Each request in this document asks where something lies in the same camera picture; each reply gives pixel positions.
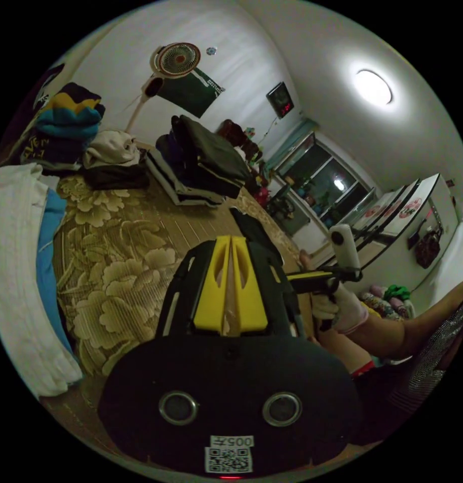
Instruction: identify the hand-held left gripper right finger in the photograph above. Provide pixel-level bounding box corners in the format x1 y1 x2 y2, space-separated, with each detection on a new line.
230 235 270 334

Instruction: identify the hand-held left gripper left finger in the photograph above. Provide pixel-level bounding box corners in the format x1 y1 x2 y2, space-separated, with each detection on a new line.
193 235 231 334

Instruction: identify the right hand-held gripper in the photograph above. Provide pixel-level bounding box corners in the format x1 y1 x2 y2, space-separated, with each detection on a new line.
285 266 363 301

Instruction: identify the person's right forearm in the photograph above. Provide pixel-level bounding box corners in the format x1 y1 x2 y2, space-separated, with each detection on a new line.
352 279 463 360

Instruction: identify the bed with floral woven mat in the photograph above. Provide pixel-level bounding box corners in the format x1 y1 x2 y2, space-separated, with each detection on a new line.
39 143 323 467

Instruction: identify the person's right hand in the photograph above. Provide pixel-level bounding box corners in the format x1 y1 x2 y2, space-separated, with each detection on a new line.
312 281 369 335

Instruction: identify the black garment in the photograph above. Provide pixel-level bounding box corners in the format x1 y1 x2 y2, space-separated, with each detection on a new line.
229 207 284 266

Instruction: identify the window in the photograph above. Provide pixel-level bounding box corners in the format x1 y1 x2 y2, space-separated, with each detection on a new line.
275 132 377 229

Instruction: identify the dark hanging bag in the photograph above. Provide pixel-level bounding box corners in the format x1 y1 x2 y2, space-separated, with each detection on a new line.
407 228 443 269

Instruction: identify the white cupboard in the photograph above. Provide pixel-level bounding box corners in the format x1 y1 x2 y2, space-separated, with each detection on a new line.
347 173 463 267

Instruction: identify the pile of dark folded clothes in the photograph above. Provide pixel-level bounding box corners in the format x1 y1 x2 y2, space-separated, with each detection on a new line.
145 114 253 207

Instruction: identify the teal curtain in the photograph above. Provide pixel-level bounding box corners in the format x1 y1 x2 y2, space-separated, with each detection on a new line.
264 118 316 171

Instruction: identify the person's body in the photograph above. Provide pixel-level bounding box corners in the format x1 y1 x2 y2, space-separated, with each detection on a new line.
298 252 463 448

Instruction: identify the blue garment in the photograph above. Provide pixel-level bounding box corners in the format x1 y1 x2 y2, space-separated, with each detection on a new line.
36 188 75 357

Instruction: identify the white garment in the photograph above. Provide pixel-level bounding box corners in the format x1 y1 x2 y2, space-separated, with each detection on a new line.
0 163 84 397

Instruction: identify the round ceiling lamp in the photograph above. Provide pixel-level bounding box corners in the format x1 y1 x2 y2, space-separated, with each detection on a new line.
353 69 393 106

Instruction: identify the pile of colourful clothes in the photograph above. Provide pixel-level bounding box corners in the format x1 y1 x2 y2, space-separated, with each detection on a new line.
18 82 150 192

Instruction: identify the white standing fan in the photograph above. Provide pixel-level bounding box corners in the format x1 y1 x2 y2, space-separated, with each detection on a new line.
125 42 202 135

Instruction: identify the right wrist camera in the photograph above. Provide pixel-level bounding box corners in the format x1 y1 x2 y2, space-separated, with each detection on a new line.
328 224 363 271

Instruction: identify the digital wall clock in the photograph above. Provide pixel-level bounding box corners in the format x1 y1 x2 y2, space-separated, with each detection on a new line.
266 82 296 119

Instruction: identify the green wall hanging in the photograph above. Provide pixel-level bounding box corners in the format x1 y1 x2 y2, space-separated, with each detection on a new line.
156 67 226 119

